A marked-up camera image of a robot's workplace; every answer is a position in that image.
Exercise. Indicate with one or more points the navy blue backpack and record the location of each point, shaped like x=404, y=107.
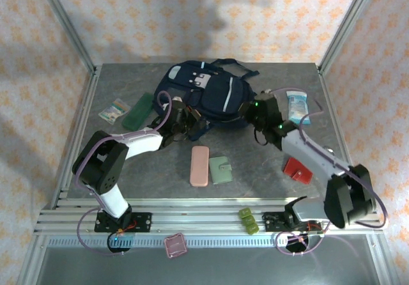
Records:
x=214, y=96

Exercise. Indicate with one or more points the pink pencil case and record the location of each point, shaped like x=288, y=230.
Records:
x=200, y=166

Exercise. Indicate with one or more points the green pencil case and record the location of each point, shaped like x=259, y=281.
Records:
x=138, y=112

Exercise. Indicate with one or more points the pale green wallet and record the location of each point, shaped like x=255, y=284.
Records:
x=220, y=170

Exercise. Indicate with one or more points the red wallet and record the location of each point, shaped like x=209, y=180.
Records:
x=295, y=170

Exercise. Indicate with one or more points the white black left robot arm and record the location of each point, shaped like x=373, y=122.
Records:
x=143, y=142

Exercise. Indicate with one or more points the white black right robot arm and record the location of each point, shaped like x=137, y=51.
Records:
x=306, y=150

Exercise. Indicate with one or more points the blue white wet wipes pack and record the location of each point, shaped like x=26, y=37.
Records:
x=297, y=107

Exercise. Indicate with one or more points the small clear snack packet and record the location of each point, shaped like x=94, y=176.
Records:
x=113, y=111

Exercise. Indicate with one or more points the metal scissors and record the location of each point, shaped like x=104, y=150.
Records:
x=329, y=150

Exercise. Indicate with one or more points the small green square block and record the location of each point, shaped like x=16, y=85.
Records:
x=248, y=221
x=251, y=229

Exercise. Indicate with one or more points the pink translucent square tile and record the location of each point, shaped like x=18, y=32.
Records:
x=175, y=246

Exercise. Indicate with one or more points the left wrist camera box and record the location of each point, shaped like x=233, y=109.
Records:
x=176, y=101

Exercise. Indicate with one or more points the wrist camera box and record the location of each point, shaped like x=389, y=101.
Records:
x=176, y=101
x=267, y=92

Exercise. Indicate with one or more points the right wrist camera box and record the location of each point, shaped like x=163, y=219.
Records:
x=267, y=92

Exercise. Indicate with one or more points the aluminium side rail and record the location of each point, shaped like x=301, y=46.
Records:
x=329, y=99
x=87, y=106

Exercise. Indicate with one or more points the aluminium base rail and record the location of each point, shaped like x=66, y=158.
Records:
x=198, y=222

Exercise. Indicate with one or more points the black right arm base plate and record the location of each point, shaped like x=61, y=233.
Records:
x=271, y=222

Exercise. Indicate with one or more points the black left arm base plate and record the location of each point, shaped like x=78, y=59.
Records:
x=142, y=222

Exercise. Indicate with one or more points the aluminium frame post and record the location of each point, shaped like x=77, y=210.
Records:
x=65, y=23
x=345, y=23

